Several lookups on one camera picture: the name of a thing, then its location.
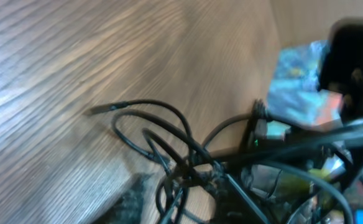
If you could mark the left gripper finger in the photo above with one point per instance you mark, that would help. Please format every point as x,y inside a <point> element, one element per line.
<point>128,208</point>

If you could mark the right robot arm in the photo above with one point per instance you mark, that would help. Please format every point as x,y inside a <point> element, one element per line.
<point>342,65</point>

